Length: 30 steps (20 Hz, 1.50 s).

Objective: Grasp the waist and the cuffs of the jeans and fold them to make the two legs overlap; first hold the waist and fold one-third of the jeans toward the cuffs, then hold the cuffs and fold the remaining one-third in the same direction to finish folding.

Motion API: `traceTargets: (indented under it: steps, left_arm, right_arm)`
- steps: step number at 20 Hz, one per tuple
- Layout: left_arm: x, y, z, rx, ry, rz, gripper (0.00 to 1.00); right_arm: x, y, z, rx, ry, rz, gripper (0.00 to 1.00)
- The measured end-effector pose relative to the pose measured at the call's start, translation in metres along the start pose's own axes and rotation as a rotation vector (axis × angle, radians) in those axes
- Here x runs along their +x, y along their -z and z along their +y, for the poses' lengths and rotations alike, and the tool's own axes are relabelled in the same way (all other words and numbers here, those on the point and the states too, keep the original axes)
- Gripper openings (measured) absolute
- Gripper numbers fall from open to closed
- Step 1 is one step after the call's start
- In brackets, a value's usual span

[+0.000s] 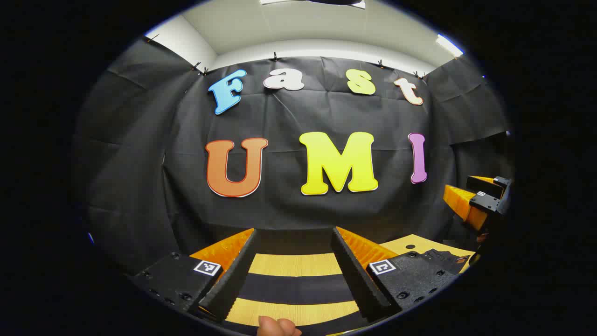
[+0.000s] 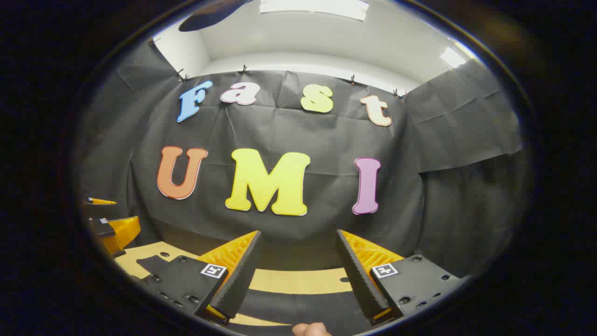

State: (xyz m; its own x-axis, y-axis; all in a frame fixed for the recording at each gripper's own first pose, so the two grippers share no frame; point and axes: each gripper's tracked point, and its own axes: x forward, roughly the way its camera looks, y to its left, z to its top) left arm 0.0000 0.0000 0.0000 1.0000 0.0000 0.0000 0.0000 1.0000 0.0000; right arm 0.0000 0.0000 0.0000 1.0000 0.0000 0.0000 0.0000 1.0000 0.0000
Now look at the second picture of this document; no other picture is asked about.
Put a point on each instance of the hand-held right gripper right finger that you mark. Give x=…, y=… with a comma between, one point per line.
x=359, y=284

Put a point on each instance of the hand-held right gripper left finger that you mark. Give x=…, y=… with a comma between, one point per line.
x=242, y=280

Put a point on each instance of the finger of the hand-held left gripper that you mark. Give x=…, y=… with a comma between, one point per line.
x=100, y=201
x=101, y=227

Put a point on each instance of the dark grey jeans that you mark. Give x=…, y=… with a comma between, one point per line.
x=298, y=308

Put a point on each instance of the black backdrop cloth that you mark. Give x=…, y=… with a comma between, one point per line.
x=280, y=130

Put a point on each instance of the row of black cloth clips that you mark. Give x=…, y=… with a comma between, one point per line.
x=243, y=70

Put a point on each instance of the dark rounded object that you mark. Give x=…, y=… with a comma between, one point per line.
x=210, y=14

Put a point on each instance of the ceiling light panel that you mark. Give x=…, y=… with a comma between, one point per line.
x=312, y=7
x=452, y=57

